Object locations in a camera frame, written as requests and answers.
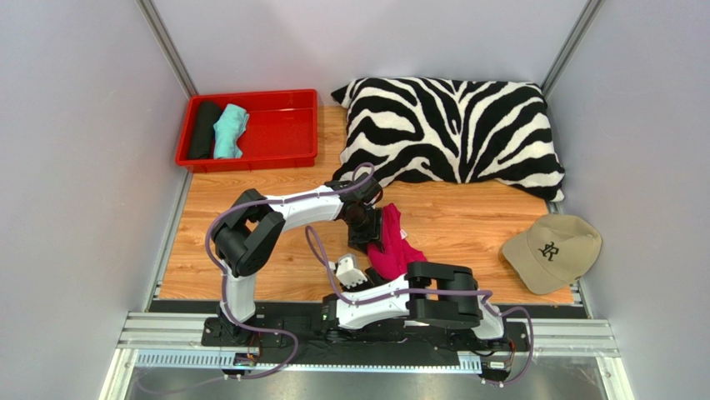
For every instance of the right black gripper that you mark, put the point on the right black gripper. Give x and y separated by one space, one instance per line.
375 276

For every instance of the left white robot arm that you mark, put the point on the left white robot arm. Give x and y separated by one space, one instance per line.
246 234

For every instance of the zebra print pillow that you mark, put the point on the zebra print pillow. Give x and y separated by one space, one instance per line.
431 129

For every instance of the red plastic tray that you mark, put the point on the red plastic tray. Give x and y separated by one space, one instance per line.
282 131

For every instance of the rolled black t shirt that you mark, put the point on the rolled black t shirt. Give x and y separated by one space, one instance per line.
203 133

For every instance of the rolled teal t shirt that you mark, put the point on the rolled teal t shirt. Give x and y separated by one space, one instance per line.
231 125

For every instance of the aluminium frame rail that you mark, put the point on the aluminium frame rail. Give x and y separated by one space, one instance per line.
160 340

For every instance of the magenta t shirt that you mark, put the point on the magenta t shirt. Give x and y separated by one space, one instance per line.
390 259

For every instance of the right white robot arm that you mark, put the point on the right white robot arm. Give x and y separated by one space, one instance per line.
439 295

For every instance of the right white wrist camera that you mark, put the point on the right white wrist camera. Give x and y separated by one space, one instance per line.
347 272

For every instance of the beige baseball cap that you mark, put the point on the beige baseball cap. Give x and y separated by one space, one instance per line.
554 252

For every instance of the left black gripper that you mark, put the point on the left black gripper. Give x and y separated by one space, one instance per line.
372 235

